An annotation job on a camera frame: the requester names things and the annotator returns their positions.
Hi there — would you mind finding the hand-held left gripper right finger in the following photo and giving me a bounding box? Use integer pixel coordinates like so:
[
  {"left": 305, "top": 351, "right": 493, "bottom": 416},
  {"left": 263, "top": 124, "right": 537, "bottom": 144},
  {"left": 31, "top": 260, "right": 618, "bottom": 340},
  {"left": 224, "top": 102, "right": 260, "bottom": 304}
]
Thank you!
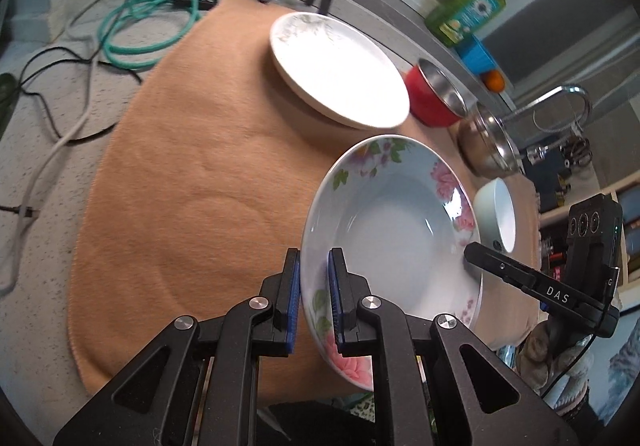
[{"left": 327, "top": 248, "right": 586, "bottom": 446}]

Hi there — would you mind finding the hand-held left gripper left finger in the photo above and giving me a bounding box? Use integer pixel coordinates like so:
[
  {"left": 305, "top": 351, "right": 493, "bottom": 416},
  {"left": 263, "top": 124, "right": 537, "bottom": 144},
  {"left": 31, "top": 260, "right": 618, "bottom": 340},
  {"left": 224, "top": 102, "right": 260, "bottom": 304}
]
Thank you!
[{"left": 52, "top": 248, "right": 303, "bottom": 446}]

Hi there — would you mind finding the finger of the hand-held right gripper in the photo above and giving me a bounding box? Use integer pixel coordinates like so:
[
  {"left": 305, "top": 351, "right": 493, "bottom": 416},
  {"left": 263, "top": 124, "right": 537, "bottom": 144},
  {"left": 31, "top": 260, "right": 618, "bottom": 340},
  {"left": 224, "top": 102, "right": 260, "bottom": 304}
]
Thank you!
[{"left": 463, "top": 242, "right": 541, "bottom": 299}]

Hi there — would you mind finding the floral rimmed white plate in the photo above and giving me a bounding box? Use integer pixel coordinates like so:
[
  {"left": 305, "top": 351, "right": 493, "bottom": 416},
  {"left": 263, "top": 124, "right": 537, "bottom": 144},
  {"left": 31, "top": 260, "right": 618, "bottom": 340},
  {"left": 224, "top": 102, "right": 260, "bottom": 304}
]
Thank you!
[{"left": 300, "top": 135, "right": 483, "bottom": 393}]

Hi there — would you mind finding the red bowl with steel interior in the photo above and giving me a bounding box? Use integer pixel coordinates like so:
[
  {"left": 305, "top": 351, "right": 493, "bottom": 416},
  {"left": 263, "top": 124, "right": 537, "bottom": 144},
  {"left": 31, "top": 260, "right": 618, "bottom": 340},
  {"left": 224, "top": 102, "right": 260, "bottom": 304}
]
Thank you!
[{"left": 404, "top": 58, "right": 468, "bottom": 129}]

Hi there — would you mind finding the white plate with grey print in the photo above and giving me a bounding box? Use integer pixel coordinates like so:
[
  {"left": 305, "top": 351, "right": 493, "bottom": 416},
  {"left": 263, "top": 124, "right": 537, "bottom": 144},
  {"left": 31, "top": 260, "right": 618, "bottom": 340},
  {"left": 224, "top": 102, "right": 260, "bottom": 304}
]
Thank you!
[{"left": 270, "top": 12, "right": 411, "bottom": 131}]

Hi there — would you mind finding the person's right hand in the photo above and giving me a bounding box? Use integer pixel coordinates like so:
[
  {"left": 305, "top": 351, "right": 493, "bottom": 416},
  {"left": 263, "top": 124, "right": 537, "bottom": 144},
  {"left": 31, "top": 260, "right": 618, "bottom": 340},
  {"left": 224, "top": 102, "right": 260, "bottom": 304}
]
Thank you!
[{"left": 517, "top": 321, "right": 591, "bottom": 417}]

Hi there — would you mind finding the pale blue ceramic bowl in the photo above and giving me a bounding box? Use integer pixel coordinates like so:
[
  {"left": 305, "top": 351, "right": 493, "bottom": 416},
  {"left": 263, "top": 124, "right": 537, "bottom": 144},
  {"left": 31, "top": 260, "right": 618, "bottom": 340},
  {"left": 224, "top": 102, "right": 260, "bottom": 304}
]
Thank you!
[{"left": 472, "top": 177, "right": 517, "bottom": 254}]

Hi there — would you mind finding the stainless steel bowl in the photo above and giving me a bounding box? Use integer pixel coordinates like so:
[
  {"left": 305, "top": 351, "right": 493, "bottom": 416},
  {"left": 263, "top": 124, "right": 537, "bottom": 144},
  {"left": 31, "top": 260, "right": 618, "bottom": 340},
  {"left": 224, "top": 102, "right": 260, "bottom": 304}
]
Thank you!
[{"left": 457, "top": 102, "right": 523, "bottom": 178}]

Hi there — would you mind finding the chrome sink faucet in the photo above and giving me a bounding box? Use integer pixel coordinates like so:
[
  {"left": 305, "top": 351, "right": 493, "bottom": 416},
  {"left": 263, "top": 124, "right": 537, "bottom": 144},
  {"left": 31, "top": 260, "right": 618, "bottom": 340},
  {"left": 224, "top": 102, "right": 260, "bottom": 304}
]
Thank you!
[{"left": 510, "top": 84, "right": 593, "bottom": 167}]

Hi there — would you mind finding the orange cloth mat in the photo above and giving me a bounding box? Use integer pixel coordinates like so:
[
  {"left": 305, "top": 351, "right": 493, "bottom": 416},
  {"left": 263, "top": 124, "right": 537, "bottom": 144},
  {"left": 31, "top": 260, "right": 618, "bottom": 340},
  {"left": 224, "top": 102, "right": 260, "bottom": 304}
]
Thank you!
[{"left": 67, "top": 0, "right": 541, "bottom": 397}]

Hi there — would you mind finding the blue plastic container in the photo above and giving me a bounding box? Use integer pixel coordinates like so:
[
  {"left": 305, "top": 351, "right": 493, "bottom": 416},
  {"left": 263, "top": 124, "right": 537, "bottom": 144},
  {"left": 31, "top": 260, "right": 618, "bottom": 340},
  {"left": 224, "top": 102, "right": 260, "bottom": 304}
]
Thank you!
[{"left": 457, "top": 36, "right": 496, "bottom": 75}]

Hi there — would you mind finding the green dish soap bottle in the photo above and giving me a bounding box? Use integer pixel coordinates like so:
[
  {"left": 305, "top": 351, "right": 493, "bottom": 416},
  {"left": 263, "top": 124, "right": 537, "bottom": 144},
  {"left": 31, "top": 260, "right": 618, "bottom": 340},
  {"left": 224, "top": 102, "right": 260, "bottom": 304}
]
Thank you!
[{"left": 425, "top": 0, "right": 523, "bottom": 48}]

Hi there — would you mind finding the dark green object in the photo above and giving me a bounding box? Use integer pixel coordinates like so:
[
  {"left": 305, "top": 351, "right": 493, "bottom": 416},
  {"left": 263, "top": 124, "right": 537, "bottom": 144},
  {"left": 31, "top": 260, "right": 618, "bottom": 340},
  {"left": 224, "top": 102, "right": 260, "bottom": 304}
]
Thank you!
[{"left": 0, "top": 73, "right": 21, "bottom": 131}]

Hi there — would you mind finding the thin black cable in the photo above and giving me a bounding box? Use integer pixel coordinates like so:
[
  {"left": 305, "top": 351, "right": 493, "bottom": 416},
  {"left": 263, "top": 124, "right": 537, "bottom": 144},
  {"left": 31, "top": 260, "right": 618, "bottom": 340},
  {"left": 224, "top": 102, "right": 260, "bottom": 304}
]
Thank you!
[{"left": 17, "top": 46, "right": 118, "bottom": 144}]

